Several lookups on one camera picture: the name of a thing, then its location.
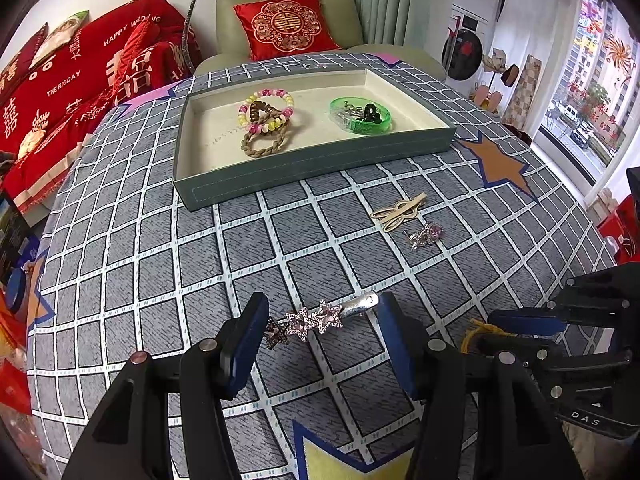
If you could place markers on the pink star hair clip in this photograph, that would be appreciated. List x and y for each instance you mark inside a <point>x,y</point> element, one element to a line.
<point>325,317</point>

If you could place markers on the grey-green tray with cream lining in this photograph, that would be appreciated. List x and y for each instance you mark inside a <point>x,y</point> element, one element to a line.
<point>320,127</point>

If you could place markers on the purple rhinestone hair clip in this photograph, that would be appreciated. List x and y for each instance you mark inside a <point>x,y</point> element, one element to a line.
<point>422,237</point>

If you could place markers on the red ruffled pillow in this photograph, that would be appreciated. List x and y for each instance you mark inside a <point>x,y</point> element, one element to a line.
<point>137,60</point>

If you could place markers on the white washing machine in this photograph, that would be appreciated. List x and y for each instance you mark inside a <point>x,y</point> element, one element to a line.
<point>467,50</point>

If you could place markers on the green translucent bangle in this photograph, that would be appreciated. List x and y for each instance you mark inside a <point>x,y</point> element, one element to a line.
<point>370,129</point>

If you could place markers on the checked beige board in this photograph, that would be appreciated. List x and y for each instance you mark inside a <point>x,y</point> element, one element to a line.
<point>522,92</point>

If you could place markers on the black claw hair clip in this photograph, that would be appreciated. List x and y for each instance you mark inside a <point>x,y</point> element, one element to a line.
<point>370,110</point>

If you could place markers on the photo print pillow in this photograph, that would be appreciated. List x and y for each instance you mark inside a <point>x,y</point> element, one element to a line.
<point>60,37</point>

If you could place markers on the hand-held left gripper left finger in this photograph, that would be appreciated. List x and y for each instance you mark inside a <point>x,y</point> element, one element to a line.
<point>245,345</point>

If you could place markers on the red printed sofa cover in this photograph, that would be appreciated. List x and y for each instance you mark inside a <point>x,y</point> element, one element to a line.
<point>90,60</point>

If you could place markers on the window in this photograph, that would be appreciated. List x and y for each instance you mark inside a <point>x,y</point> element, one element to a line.
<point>595,85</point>

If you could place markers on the red embroidered cushion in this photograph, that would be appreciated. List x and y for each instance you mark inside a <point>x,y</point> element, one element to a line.
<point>285,25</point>

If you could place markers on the blue round jar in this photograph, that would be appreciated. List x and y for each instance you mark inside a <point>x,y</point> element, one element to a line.
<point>20,287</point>

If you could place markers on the red gift bag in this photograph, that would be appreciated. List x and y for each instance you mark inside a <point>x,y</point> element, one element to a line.
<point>12,385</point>

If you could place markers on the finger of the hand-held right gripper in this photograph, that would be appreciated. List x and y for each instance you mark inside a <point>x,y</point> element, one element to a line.
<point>560,357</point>
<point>525,322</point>

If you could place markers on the silver crystal earring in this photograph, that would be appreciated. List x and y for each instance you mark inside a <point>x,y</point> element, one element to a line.
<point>345,110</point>

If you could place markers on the red box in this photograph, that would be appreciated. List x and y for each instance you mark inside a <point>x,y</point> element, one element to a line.
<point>617,227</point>

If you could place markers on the dark red square pillow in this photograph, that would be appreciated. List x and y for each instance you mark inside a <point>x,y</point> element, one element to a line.
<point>22,57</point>

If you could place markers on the lotus flower ornament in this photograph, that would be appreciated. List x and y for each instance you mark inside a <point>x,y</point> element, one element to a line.
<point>497,62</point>

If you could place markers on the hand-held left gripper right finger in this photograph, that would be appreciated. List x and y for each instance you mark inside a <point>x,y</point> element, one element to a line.
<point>395,345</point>

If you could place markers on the dark printed box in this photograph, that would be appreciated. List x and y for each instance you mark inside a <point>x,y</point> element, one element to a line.
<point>12,235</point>

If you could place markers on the gold bow hair clip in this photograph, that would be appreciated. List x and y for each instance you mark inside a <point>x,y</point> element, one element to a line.
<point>395,212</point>

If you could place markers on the pale green curtain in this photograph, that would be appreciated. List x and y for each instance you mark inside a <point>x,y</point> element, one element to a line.
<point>375,0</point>

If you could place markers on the red mop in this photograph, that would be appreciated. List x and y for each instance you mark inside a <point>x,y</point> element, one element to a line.
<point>450,42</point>

